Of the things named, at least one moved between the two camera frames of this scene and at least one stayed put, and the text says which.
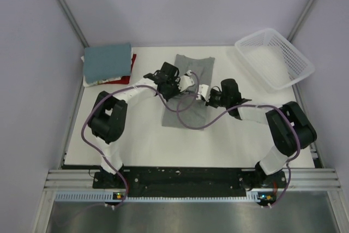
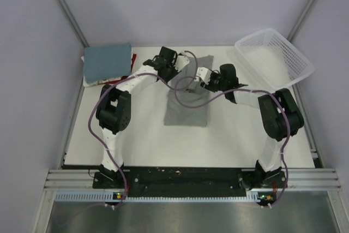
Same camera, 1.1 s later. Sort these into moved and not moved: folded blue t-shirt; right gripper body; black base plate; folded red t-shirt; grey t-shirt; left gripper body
Moved: right gripper body; left gripper body
Not moved: grey t-shirt; folded red t-shirt; black base plate; folded blue t-shirt
